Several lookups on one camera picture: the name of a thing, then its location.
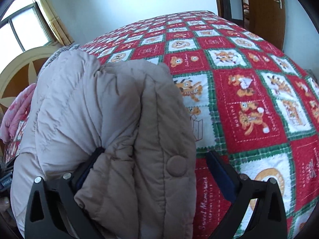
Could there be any beige quilted puffer jacket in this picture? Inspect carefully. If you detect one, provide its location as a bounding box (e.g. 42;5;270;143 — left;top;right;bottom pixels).
10;50;196;238

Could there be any person's left hand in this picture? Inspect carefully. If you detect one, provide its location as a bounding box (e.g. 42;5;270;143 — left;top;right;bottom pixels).
0;197;16;227

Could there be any folded pink quilt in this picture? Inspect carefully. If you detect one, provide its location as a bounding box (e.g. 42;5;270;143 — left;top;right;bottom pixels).
1;83;36;144

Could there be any cream and brown headboard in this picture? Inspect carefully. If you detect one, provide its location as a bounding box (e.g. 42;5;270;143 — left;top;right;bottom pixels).
1;46;58;114

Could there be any red patchwork cartoon bedspread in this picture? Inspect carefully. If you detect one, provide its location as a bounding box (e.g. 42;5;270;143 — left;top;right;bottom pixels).
3;10;319;239

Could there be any grey striped pillow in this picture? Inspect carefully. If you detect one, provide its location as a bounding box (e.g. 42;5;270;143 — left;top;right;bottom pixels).
37;44;80;78

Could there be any right yellow curtain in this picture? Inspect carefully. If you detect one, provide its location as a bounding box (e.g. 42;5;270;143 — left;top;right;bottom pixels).
35;0;74;46

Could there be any brown wooden door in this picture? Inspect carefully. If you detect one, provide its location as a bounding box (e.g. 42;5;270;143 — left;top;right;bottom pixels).
248;0;286;50

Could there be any window with dark frame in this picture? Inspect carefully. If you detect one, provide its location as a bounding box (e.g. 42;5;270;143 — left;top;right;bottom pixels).
0;0;57;70

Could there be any silver door handle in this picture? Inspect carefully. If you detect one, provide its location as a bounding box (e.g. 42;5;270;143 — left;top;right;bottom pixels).
274;0;283;9

